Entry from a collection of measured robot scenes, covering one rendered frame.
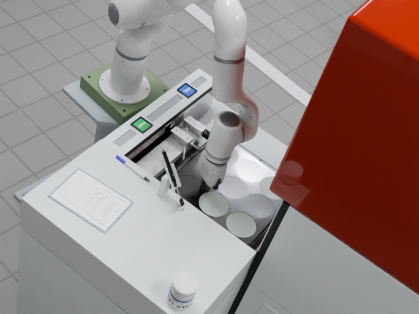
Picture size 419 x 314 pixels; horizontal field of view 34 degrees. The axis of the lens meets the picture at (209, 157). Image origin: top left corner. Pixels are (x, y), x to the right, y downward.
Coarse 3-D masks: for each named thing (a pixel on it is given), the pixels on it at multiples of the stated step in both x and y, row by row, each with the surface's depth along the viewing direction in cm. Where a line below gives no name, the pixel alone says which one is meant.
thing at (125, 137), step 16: (192, 80) 250; (208, 80) 252; (176, 96) 243; (192, 96) 244; (144, 112) 233; (160, 112) 235; (176, 112) 237; (128, 128) 226; (112, 144) 220; (128, 144) 221
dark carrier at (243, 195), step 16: (192, 160) 231; (240, 160) 236; (256, 160) 238; (192, 176) 226; (224, 176) 230; (240, 176) 231; (256, 176) 233; (272, 176) 235; (176, 192) 220; (192, 192) 222; (224, 192) 225; (240, 192) 227; (256, 192) 228; (240, 208) 222; (256, 208) 224; (272, 208) 225; (224, 224) 216; (256, 224) 219
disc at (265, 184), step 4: (264, 180) 233; (268, 180) 233; (260, 184) 231; (264, 184) 231; (268, 184) 232; (260, 188) 230; (264, 188) 230; (268, 188) 231; (264, 192) 229; (268, 192) 229; (268, 196) 228; (272, 196) 228; (276, 196) 229
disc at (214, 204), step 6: (210, 192) 223; (204, 198) 221; (210, 198) 222; (216, 198) 222; (222, 198) 223; (204, 204) 219; (210, 204) 220; (216, 204) 221; (222, 204) 221; (228, 204) 222; (204, 210) 218; (210, 210) 218; (216, 210) 219; (222, 210) 220; (216, 216) 217
